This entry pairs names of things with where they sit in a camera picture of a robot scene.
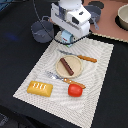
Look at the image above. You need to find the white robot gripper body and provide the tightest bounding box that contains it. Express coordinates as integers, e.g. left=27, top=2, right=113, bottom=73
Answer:
left=51, top=3, right=91, bottom=38

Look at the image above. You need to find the brown toy sausage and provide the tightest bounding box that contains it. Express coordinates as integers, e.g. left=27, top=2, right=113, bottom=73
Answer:
left=60, top=58, right=74, bottom=76

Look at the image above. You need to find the light blue milk carton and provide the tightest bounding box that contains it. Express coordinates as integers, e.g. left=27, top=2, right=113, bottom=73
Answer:
left=61, top=30, right=73, bottom=47

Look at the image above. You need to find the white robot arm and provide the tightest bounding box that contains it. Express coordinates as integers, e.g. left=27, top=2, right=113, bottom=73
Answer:
left=51, top=0, right=91, bottom=38

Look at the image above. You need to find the grey frying pan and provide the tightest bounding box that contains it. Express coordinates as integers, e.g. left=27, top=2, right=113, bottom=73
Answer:
left=85, top=5, right=101, bottom=30

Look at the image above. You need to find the beige round plate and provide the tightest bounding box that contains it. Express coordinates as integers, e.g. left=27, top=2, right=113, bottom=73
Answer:
left=55, top=55, right=83, bottom=78

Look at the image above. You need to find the beige bowl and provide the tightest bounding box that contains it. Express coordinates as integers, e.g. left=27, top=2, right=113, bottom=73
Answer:
left=118, top=4, right=128, bottom=30

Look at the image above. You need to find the beige woven placemat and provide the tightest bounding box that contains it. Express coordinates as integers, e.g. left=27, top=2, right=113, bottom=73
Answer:
left=12, top=30, right=115, bottom=128

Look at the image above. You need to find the red toy tomato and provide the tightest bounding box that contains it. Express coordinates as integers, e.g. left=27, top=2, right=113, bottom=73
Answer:
left=68, top=84, right=83, bottom=97

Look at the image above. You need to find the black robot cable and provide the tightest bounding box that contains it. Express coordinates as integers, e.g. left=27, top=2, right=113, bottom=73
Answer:
left=32, top=0, right=93, bottom=46

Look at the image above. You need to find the grey two-handled pot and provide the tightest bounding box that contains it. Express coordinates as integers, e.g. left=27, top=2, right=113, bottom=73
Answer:
left=31, top=16, right=54, bottom=43

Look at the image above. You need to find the knife with wooden handle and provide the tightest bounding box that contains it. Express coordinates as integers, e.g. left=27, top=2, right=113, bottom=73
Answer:
left=58, top=49, right=97, bottom=63

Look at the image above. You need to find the fork with wooden handle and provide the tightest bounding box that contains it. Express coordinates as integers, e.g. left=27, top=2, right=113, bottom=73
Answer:
left=45, top=71, right=86, bottom=89

